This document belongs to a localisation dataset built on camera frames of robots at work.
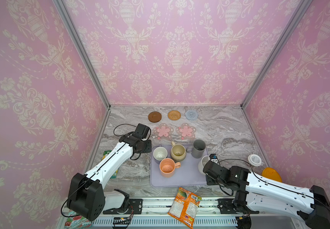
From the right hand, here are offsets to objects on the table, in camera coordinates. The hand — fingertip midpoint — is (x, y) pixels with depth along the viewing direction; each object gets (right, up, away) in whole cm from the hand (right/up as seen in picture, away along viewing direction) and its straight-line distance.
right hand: (207, 177), depth 78 cm
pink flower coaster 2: (-8, +22, +27) cm, 36 cm away
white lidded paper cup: (+30, +8, +6) cm, 31 cm away
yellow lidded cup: (+33, +3, -2) cm, 34 cm away
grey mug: (-2, +12, +15) cm, 19 cm away
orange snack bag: (-13, -13, -5) cm, 19 cm away
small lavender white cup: (-27, +10, +12) cm, 31 cm away
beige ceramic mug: (-15, +11, +14) cm, 23 cm away
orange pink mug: (-22, +2, +9) cm, 24 cm away
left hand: (-33, +15, +6) cm, 36 cm away
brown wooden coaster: (-32, +33, +35) cm, 58 cm away
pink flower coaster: (-25, +22, +25) cm, 42 cm away
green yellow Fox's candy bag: (-53, -2, +7) cm, 54 cm away
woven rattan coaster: (-17, +35, +37) cm, 54 cm away
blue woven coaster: (-2, +35, +38) cm, 52 cm away
